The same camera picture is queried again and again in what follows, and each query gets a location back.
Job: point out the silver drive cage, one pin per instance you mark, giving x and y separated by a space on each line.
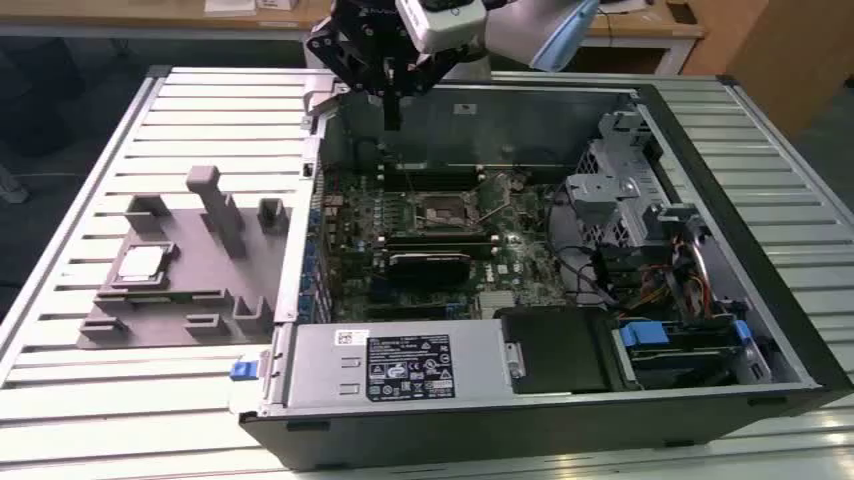
601 190

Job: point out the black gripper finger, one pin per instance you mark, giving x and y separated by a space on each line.
334 55
437 70

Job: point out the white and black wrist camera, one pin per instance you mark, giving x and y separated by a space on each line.
447 27

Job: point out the black plastic shroud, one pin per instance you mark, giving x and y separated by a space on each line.
554 350

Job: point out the silver heat sink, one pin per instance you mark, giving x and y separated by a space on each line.
497 301

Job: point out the silver CPU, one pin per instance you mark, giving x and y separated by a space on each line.
143 265

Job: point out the black expansion card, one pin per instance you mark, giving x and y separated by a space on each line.
427 270

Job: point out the CPU socket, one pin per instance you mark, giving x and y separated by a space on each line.
443 205

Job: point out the black PC case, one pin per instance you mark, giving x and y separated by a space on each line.
467 440

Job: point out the wooden desk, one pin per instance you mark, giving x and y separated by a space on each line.
134 17

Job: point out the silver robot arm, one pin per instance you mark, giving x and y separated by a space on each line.
514 35

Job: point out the white paper stack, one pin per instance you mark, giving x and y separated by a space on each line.
230 6

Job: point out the green motherboard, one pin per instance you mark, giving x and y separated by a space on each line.
534 270

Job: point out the black disk drive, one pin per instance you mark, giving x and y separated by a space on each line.
681 365

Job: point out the blue disk carrier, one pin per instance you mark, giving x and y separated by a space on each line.
643 334

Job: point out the green RAM stick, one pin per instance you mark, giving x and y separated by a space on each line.
160 299

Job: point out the grey parts rack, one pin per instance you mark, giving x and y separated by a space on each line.
194 270

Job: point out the wooden cabinet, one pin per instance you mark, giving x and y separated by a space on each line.
787 60

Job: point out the black office chair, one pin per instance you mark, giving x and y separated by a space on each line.
34 90

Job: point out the blue plastic drive clip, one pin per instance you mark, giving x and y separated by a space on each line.
742 332

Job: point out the black RAM slot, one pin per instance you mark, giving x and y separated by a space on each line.
427 175
434 239
434 249

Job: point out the white box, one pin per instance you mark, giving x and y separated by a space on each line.
276 4

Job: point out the pale chair base leg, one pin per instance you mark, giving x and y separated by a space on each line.
10 185

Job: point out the blue case latch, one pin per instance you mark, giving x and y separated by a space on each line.
242 371

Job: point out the silver power supply unit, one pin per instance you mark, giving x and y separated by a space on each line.
320 370

